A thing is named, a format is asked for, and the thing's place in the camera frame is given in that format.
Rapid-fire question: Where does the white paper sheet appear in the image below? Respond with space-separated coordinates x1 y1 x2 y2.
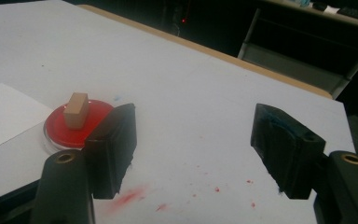
0 82 55 157

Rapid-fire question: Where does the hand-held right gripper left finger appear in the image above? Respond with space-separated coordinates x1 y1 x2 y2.
83 103 138 201

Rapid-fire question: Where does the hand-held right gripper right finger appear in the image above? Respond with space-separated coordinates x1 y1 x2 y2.
250 103 327 201

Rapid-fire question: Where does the dark device with red light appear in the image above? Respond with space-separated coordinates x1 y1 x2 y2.
163 0 195 35

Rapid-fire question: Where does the grey metal shelf rack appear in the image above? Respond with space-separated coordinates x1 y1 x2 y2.
237 0 358 100

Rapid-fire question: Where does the red round plate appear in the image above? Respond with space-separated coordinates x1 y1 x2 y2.
42 99 116 154

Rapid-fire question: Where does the wooden stamp block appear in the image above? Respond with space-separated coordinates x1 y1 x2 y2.
62 91 90 131

